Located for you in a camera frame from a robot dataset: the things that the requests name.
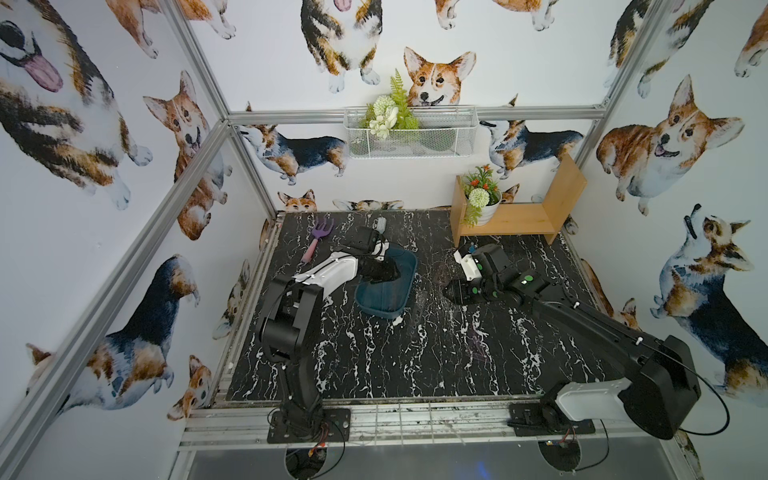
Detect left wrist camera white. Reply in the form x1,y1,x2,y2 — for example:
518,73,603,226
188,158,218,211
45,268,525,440
371,239,390,262

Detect purple pink toy fork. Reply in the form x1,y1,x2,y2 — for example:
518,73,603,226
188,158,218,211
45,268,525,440
300,219,335,265

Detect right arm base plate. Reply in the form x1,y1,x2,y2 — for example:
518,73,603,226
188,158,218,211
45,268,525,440
507,402,596,437

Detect white green artificial flowers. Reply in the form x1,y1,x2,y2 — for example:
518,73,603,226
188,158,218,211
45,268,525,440
360,70,420,140

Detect teal plastic storage box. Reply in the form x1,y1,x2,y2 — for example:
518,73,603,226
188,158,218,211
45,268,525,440
355,247,418,320

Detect wooden corner shelf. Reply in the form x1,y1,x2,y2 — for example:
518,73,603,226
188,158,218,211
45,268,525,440
450,154,587,248

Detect light teal brush handle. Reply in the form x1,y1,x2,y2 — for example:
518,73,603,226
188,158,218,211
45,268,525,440
374,217,386,234

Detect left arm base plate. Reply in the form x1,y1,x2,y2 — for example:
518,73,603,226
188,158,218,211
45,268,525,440
267,408,352,444

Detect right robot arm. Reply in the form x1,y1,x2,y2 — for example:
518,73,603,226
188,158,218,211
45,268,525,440
443,244,701,440

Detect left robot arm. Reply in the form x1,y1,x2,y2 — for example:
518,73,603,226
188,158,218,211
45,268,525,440
256,227,400,424

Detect white wire wall basket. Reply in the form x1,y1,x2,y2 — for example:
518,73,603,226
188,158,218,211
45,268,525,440
343,106,479,159

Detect potted flower white pot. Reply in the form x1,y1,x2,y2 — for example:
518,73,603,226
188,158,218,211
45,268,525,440
460,164,502,227

